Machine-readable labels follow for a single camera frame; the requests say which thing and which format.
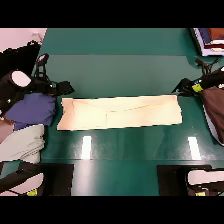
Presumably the dusky pink garment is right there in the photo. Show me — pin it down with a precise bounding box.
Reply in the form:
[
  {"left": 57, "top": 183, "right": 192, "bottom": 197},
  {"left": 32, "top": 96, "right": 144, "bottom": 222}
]
[{"left": 0, "top": 118, "right": 16, "bottom": 144}]

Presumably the cream garment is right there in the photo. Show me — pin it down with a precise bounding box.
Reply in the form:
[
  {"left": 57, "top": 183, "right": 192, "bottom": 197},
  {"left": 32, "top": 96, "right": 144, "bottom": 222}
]
[{"left": 56, "top": 94, "right": 184, "bottom": 132}]

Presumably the orange-brown garment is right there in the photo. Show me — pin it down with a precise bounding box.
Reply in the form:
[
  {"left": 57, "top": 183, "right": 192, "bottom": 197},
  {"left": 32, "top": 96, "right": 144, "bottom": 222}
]
[{"left": 208, "top": 28, "right": 224, "bottom": 41}]

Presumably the purple garment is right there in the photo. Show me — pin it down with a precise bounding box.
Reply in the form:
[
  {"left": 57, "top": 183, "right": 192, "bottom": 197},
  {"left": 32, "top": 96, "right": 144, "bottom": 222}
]
[{"left": 4, "top": 92, "right": 57, "bottom": 131}]

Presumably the black garment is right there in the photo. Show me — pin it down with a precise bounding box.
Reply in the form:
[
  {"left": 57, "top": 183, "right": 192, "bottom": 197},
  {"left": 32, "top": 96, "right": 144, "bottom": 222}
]
[{"left": 0, "top": 40, "right": 42, "bottom": 80}]

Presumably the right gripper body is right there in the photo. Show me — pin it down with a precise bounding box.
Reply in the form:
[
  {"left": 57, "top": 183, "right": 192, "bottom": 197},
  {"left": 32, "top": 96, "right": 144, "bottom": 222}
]
[{"left": 171, "top": 77, "right": 203, "bottom": 98}]

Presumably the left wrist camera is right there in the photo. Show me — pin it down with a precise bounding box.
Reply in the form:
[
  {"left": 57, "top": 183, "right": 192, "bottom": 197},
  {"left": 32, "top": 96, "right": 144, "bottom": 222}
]
[{"left": 34, "top": 52, "right": 51, "bottom": 80}]

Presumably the brown garment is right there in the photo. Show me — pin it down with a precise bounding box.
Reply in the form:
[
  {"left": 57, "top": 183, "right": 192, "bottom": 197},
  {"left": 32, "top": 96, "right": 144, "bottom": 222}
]
[{"left": 199, "top": 86, "right": 224, "bottom": 144}]

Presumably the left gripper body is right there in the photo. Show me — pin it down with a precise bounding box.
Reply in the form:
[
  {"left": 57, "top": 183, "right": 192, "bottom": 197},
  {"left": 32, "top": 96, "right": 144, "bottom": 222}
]
[{"left": 49, "top": 80, "right": 76, "bottom": 97}]

